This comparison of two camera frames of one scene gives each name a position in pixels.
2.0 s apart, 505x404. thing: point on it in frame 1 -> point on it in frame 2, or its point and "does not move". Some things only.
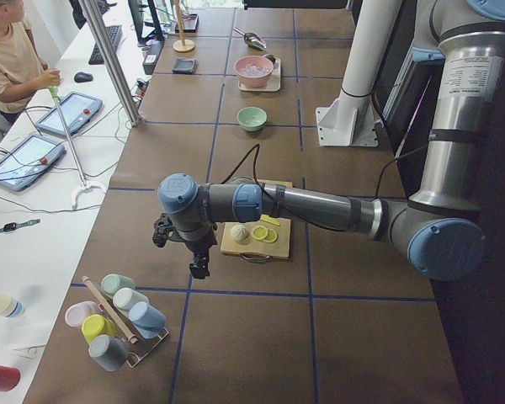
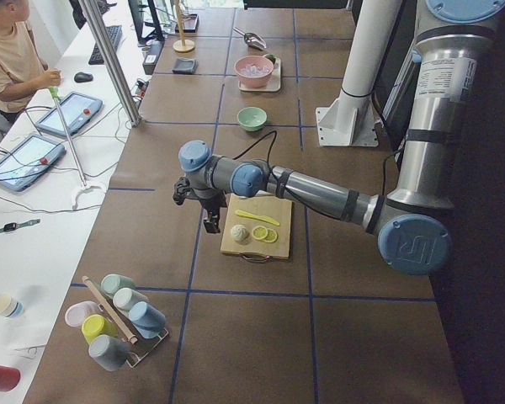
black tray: (190, 23) does not move
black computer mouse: (82, 77) does not move
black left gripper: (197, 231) -> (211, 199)
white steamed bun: (240, 233) does not move
